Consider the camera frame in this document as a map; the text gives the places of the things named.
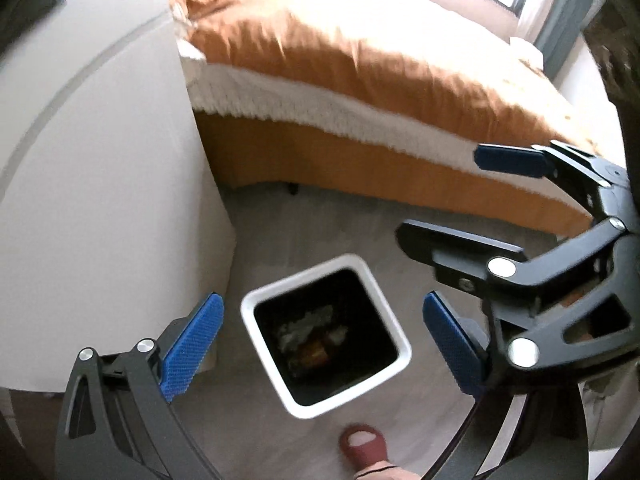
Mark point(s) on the small white cloth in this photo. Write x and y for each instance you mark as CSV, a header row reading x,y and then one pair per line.
x,y
526,50

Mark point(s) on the orange bed base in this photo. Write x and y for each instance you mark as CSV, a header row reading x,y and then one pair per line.
x,y
320,160

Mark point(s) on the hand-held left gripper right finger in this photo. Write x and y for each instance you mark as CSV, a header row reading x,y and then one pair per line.
x,y
450,340

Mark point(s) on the white cabinet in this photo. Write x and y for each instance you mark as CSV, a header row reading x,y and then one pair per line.
x,y
100,185

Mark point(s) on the white knitted blanket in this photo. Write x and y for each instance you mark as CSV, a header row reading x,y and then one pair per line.
x,y
300,105

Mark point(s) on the white trash bin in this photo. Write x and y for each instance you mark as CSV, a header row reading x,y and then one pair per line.
x,y
300,284

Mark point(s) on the red slipper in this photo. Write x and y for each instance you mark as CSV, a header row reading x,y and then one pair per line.
x,y
362,442

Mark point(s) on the crumpled grey paper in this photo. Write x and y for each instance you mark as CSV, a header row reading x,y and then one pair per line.
x,y
310,325

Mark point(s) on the small orange wrapper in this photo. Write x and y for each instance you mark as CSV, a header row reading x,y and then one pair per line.
x,y
312,352

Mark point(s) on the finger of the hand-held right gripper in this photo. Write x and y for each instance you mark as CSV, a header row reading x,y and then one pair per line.
x,y
450,242
510,160

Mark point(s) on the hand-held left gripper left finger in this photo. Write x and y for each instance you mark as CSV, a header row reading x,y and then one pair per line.
x,y
195,345

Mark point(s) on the grey curtain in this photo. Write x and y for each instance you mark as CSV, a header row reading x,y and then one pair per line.
x,y
565,25

